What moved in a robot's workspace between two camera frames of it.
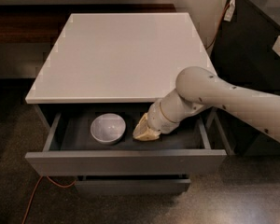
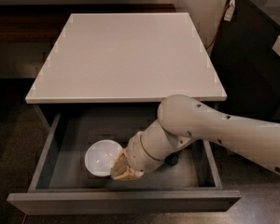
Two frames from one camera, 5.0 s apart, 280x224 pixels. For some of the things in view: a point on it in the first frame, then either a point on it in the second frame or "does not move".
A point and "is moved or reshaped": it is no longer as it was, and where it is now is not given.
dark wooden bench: x=44 y=23 does not move
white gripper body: x=156 y=118 → x=137 y=154
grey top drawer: x=72 y=150 is moved or reshaped
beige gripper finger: x=148 y=135 → x=130 y=174
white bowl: x=107 y=128 → x=100 y=155
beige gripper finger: x=142 y=125 → x=121 y=169
